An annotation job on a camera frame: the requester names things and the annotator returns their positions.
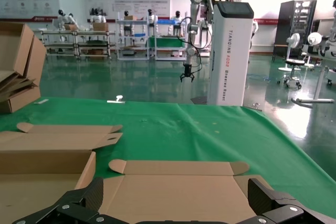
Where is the white standing fan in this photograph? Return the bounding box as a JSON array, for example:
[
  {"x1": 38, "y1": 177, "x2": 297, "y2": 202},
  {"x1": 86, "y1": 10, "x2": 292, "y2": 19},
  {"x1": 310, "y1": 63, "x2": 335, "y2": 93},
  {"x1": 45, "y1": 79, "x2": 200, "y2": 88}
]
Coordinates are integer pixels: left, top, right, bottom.
[{"x1": 278, "y1": 33, "x2": 301, "y2": 72}]

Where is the white round-jointed robot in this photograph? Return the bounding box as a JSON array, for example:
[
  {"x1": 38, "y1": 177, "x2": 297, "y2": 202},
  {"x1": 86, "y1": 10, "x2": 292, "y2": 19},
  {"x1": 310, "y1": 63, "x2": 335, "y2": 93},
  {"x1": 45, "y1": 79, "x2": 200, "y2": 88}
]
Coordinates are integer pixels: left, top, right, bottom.
[{"x1": 301, "y1": 0, "x2": 336, "y2": 59}]

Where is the flattened cardboard stack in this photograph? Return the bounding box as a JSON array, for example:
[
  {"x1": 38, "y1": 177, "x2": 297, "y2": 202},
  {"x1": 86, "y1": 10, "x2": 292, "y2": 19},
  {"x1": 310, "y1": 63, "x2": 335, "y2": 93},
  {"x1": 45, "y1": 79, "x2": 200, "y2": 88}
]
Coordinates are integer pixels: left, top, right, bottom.
[{"x1": 0, "y1": 70, "x2": 42, "y2": 114}]

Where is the large open cardboard box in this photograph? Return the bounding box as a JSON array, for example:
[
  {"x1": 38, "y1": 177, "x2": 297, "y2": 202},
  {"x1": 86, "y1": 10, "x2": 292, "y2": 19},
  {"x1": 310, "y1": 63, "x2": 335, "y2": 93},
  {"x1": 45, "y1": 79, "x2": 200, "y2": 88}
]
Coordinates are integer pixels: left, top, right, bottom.
[{"x1": 0, "y1": 22, "x2": 48, "y2": 88}]

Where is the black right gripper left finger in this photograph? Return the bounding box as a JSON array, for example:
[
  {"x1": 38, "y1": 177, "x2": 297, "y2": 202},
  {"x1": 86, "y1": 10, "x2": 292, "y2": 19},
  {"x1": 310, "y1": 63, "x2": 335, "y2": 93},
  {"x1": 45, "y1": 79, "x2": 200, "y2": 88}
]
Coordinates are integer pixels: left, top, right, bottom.
[{"x1": 12, "y1": 177, "x2": 129, "y2": 224}]

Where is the open brown cardboard mailer box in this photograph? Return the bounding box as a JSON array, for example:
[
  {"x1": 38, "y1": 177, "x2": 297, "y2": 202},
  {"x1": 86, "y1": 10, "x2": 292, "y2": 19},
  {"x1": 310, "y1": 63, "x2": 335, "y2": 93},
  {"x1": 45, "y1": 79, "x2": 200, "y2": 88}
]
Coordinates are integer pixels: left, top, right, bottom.
[
  {"x1": 104, "y1": 159, "x2": 299, "y2": 224},
  {"x1": 0, "y1": 123, "x2": 124, "y2": 224}
]

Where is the green tablecloth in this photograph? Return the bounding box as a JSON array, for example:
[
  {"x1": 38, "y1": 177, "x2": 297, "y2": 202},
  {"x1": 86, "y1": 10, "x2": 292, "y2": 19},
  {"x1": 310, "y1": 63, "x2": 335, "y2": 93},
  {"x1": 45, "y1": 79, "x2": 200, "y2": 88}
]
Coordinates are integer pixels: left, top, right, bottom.
[{"x1": 0, "y1": 96, "x2": 336, "y2": 221}]

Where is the metal pipe rack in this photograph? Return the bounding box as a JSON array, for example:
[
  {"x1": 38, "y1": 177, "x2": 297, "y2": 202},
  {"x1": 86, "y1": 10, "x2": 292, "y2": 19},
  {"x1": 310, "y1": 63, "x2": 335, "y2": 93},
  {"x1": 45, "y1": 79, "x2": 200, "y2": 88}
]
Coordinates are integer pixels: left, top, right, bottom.
[
  {"x1": 40, "y1": 29, "x2": 79, "y2": 58},
  {"x1": 75, "y1": 29, "x2": 116, "y2": 59}
]

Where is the black equipment rack cabinet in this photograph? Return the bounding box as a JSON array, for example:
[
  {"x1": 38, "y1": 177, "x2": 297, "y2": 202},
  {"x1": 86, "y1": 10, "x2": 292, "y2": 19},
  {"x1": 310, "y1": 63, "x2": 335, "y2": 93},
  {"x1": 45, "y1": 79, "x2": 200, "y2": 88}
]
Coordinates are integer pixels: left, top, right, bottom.
[{"x1": 272, "y1": 0, "x2": 318, "y2": 62}]

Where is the grey machine base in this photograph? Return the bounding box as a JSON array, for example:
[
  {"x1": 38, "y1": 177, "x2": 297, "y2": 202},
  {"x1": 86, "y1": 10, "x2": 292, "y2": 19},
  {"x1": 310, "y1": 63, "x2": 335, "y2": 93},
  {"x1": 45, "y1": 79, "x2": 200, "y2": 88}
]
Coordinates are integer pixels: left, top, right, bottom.
[{"x1": 179, "y1": 0, "x2": 259, "y2": 106}]

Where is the green panel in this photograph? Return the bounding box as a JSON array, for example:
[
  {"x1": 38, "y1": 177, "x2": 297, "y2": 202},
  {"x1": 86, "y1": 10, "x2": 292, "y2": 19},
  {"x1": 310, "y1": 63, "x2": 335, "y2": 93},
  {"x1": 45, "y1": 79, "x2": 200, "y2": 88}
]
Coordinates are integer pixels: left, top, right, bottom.
[{"x1": 148, "y1": 37, "x2": 186, "y2": 49}]

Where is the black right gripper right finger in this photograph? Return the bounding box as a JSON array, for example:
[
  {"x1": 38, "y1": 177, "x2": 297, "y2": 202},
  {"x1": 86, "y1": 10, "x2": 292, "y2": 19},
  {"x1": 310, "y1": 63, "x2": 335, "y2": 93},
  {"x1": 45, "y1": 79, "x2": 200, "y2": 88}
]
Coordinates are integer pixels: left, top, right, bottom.
[{"x1": 232, "y1": 178, "x2": 336, "y2": 224}]

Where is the white desk frame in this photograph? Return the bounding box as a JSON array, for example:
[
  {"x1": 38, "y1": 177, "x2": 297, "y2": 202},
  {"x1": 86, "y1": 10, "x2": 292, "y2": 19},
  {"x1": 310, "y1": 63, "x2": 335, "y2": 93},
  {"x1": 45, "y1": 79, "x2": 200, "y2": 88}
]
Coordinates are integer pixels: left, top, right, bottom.
[{"x1": 291, "y1": 65, "x2": 335, "y2": 108}]

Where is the white black humanoid robot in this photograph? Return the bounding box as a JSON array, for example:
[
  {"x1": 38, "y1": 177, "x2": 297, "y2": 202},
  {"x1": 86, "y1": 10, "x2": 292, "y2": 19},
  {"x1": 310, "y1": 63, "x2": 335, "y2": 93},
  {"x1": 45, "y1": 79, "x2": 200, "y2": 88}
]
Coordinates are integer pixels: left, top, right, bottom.
[
  {"x1": 172, "y1": 10, "x2": 184, "y2": 36},
  {"x1": 122, "y1": 10, "x2": 133, "y2": 37},
  {"x1": 90, "y1": 7, "x2": 108, "y2": 24},
  {"x1": 146, "y1": 8, "x2": 159, "y2": 37},
  {"x1": 52, "y1": 8, "x2": 79, "y2": 31}
]

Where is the white shelf rack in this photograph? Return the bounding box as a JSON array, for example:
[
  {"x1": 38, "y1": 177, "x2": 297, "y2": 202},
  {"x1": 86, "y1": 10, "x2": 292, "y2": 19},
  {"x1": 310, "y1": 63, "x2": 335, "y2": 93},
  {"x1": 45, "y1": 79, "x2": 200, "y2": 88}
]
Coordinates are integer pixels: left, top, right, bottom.
[
  {"x1": 154, "y1": 19, "x2": 188, "y2": 61},
  {"x1": 116, "y1": 19, "x2": 158, "y2": 61}
]

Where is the black wheeled stool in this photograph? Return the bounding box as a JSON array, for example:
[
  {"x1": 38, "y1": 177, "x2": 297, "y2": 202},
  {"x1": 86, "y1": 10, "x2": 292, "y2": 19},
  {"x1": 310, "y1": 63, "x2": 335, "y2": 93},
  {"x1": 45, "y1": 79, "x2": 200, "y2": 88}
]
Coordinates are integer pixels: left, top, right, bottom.
[{"x1": 277, "y1": 59, "x2": 307, "y2": 90}]

